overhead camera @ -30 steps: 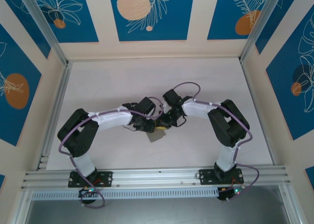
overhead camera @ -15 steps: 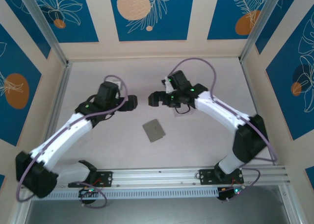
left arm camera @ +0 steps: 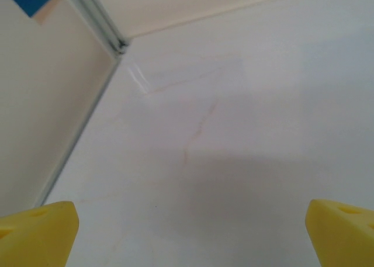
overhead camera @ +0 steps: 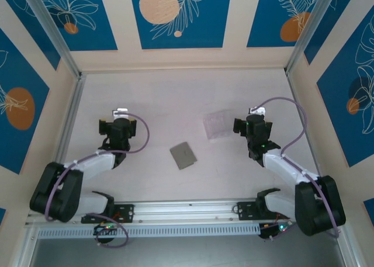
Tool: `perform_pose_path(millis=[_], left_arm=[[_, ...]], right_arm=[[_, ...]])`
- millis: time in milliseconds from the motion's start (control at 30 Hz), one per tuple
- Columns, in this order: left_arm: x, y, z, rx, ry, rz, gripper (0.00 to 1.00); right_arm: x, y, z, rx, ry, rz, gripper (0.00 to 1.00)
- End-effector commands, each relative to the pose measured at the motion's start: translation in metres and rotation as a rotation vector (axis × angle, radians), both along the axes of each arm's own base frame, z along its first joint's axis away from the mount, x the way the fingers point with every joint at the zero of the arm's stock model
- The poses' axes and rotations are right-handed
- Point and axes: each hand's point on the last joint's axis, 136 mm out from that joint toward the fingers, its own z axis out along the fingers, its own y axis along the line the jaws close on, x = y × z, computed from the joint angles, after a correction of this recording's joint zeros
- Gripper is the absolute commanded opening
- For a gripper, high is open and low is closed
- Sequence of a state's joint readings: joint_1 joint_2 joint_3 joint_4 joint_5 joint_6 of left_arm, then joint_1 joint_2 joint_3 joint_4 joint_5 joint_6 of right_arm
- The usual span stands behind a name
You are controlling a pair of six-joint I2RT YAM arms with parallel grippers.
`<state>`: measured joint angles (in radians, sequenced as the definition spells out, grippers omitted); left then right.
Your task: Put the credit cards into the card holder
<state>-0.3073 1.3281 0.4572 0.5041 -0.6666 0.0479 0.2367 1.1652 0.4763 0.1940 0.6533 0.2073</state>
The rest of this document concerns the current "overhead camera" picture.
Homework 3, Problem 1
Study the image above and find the circuit board with LED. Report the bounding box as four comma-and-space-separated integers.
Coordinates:
93, 223, 115, 236
258, 223, 293, 240

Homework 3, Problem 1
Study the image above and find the aluminium frame post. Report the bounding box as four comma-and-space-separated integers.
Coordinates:
285, 0, 360, 75
22, 0, 82, 79

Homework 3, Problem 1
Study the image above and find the grey slotted cable duct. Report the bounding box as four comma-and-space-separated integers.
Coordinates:
36, 223, 262, 239

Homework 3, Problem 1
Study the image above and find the aluminium side rail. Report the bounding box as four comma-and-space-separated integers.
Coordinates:
55, 74, 86, 164

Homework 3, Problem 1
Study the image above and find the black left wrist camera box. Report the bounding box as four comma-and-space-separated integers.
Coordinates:
112, 108, 133, 141

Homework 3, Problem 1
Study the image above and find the blue floral wall panel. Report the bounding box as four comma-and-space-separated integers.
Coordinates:
303, 0, 374, 65
0, 0, 61, 71
0, 28, 51, 175
247, 0, 325, 48
37, 0, 119, 52
317, 14, 374, 168

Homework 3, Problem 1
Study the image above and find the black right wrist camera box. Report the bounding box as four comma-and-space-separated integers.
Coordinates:
246, 106, 268, 135

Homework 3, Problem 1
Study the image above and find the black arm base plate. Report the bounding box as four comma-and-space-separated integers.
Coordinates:
81, 204, 136, 224
236, 200, 292, 221

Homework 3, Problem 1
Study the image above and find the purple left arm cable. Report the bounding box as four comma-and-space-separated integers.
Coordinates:
45, 112, 151, 249

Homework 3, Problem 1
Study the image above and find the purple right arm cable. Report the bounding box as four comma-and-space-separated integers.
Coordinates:
257, 96, 341, 242

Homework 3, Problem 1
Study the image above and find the long aluminium frame rail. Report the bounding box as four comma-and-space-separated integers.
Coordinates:
25, 196, 348, 229

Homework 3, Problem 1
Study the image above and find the silver grey card holder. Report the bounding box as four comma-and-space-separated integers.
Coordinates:
169, 142, 199, 171

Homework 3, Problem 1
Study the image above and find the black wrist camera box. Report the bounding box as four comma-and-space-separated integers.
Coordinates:
112, 108, 133, 141
246, 106, 268, 135

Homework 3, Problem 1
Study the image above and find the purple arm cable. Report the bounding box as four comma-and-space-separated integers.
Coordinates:
45, 112, 151, 249
257, 96, 341, 242

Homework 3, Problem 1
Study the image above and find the blue panel with peach circle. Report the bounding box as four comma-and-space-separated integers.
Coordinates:
129, 0, 233, 50

